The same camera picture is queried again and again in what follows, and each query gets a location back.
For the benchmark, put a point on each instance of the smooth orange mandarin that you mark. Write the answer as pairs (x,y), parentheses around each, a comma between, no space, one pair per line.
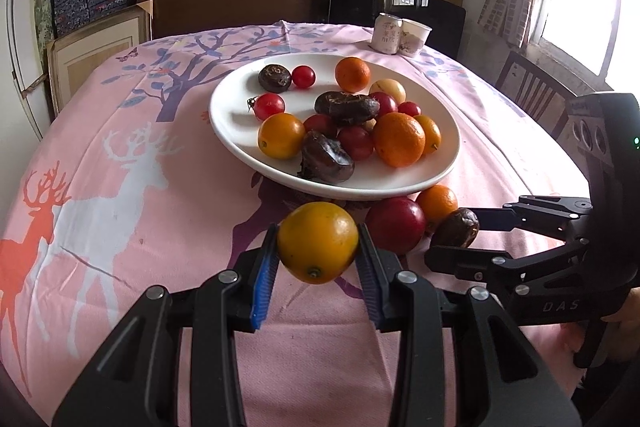
(281,136)

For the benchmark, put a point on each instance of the dark red tomato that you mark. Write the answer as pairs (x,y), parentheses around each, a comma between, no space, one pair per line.
(356,142)
(396,227)

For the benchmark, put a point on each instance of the red cherry tomato with stem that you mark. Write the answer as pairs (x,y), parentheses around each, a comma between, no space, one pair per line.
(268,106)

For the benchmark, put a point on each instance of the gold picture frame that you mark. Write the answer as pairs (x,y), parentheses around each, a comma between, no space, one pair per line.
(95,52)

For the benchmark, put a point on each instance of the small orange mandarin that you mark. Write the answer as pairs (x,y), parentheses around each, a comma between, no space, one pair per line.
(437,206)

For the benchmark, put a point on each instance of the large orange mandarin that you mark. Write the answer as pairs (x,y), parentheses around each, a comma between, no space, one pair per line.
(399,139)

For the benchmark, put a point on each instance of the yellow green citrus fruit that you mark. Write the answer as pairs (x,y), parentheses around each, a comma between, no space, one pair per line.
(318,242)

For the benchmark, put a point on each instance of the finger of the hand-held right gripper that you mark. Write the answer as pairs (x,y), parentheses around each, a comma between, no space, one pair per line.
(465,259)
(540,212)

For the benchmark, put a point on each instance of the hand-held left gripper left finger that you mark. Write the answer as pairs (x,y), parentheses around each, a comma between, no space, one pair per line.
(261,287)

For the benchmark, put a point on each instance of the white paper cup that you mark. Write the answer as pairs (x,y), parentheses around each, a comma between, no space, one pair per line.
(415,38)

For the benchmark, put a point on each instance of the pink deer print tablecloth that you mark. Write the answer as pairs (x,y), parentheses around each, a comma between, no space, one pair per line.
(150,232)

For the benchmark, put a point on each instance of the white printed can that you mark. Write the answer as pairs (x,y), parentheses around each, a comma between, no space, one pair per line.
(386,34)

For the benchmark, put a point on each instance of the black panel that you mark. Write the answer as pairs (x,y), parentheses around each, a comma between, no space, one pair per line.
(355,2)

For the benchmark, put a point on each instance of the dark wooden chair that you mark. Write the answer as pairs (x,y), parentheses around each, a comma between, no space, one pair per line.
(530,87)

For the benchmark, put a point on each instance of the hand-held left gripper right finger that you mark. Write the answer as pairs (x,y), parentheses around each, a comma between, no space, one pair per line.
(370,287)

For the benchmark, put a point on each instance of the white round plate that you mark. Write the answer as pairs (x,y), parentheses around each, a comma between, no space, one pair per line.
(230,132)

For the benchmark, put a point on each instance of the pale yellow round fruit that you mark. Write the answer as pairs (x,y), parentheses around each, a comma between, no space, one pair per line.
(389,89)

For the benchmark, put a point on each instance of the person's right hand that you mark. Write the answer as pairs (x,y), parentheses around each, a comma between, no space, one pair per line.
(625,332)

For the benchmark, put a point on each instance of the large dark water chestnut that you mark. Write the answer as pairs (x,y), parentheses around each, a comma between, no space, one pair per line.
(326,159)

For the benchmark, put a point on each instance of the small brown kiwi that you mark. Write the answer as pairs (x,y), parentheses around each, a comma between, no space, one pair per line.
(370,124)

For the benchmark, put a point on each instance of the white leaning board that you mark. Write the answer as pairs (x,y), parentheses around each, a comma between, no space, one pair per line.
(25,67)

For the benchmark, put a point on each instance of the dark wooden board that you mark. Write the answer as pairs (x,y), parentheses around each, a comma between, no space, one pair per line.
(225,7)

